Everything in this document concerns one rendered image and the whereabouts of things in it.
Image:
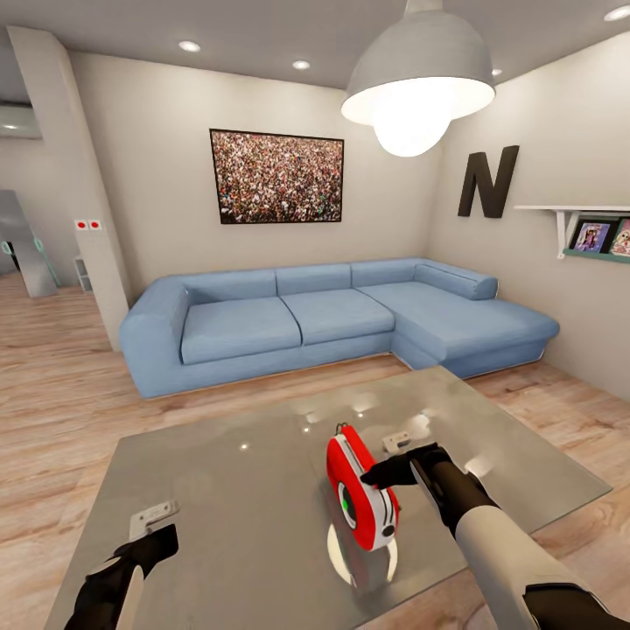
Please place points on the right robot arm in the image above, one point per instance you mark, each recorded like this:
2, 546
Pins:
524, 587

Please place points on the shelf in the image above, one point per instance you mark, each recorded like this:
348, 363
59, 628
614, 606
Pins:
607, 213

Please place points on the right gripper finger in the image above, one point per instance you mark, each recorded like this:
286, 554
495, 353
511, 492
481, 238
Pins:
368, 478

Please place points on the decorative sign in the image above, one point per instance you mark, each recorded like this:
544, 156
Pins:
492, 195

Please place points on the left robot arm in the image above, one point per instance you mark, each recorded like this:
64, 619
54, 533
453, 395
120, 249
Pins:
110, 597

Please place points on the radio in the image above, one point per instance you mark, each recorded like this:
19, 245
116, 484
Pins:
372, 514

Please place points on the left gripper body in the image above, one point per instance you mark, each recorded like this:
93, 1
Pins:
159, 545

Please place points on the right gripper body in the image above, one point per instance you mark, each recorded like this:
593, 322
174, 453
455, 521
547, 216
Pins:
387, 474

